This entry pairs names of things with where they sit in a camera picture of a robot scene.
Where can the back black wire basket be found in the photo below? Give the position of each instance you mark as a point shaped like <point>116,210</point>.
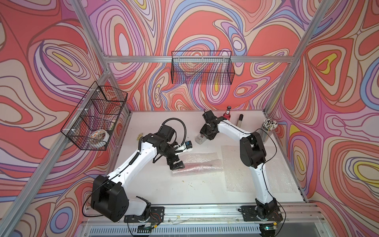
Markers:
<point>202,67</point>

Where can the tape roll in basket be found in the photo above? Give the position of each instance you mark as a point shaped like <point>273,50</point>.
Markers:
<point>99,138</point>

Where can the pink drink bottle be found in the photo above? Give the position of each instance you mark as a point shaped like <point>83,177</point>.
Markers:
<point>201,167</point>
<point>227,113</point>

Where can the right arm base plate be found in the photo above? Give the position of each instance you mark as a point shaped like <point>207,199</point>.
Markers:
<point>253,213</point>

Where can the metal cup of pencils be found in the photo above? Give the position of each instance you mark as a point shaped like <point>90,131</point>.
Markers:
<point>267,128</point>

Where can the aluminium front rail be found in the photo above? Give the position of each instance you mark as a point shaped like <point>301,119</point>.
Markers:
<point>215,220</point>

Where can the black wire basket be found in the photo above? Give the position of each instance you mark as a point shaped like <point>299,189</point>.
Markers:
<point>202,67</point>
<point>99,108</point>

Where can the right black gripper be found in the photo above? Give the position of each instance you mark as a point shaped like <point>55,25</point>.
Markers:
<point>210,137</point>

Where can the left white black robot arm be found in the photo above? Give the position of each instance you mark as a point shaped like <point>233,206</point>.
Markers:
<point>109,195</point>

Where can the left black wire basket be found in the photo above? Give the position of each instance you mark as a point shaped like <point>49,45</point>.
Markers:
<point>99,108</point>

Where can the grey tape dispenser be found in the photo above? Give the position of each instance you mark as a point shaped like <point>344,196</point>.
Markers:
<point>200,139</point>

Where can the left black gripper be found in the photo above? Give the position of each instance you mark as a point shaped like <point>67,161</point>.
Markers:
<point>176,165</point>

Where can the silver black marker tube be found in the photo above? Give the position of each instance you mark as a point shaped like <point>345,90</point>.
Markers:
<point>240,119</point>

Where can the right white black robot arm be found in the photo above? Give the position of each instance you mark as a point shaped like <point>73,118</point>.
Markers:
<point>253,155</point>

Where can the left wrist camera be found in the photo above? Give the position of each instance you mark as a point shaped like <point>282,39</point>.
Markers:
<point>187,146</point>

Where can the yellow binder clip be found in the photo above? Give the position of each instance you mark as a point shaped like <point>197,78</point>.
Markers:
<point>140,136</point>

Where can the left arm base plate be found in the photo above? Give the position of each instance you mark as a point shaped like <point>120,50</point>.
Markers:
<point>154,214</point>

